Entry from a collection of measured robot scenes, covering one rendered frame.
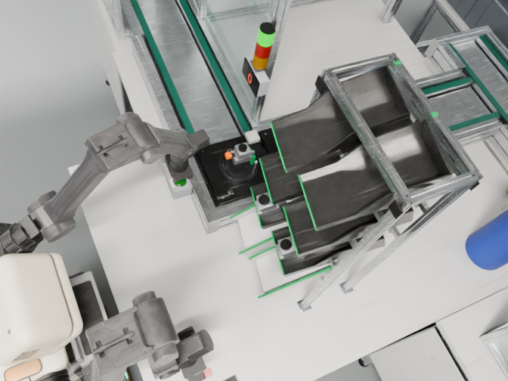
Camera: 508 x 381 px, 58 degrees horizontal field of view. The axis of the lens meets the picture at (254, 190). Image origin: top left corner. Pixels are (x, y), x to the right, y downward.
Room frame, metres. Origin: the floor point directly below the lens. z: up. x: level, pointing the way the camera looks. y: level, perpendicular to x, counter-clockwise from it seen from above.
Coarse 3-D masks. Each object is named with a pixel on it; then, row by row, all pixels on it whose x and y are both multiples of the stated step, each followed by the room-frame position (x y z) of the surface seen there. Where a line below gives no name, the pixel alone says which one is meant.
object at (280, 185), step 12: (264, 156) 0.67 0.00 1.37; (276, 156) 0.68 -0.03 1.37; (336, 156) 0.70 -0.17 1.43; (264, 168) 0.65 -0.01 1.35; (276, 168) 0.65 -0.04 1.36; (312, 168) 0.66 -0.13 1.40; (276, 180) 0.62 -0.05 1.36; (288, 180) 0.62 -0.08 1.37; (276, 192) 0.59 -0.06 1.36; (288, 192) 0.59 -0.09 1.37; (300, 192) 0.59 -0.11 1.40
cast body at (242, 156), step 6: (240, 144) 0.87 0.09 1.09; (246, 144) 0.89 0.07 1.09; (234, 150) 0.87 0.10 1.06; (240, 150) 0.85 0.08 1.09; (246, 150) 0.87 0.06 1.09; (252, 150) 0.90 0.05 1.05; (240, 156) 0.84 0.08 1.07; (246, 156) 0.86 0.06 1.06; (234, 162) 0.83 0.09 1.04; (240, 162) 0.85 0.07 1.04
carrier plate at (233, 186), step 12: (216, 144) 0.93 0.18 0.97; (228, 144) 0.94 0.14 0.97; (252, 144) 0.98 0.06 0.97; (204, 156) 0.86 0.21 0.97; (216, 156) 0.88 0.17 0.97; (204, 168) 0.82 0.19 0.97; (216, 168) 0.83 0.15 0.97; (216, 180) 0.78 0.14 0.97; (252, 180) 0.83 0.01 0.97; (264, 180) 0.84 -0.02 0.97; (216, 192) 0.74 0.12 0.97; (240, 192) 0.77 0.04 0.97
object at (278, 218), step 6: (252, 186) 0.67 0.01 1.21; (258, 186) 0.67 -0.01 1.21; (264, 186) 0.68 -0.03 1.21; (252, 192) 0.65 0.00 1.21; (258, 192) 0.66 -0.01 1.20; (264, 192) 0.66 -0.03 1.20; (282, 210) 0.62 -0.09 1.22; (258, 216) 0.58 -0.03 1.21; (264, 216) 0.59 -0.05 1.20; (270, 216) 0.59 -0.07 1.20; (276, 216) 0.60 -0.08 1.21; (282, 216) 0.60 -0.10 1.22; (264, 222) 0.57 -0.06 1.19; (270, 222) 0.58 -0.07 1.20; (276, 222) 0.57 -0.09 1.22; (282, 222) 0.58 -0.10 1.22; (264, 228) 0.56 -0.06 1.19
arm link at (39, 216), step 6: (36, 210) 0.37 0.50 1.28; (42, 210) 0.38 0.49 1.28; (30, 216) 0.36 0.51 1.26; (36, 216) 0.36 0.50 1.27; (42, 216) 0.37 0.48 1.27; (24, 222) 0.34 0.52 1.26; (30, 222) 0.34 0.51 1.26; (36, 222) 0.35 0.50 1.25; (42, 222) 0.35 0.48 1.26; (48, 222) 0.36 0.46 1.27; (24, 228) 0.33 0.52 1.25; (30, 228) 0.33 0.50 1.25; (36, 228) 0.34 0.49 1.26; (42, 228) 0.34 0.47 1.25; (30, 234) 0.32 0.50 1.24; (36, 234) 0.32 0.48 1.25
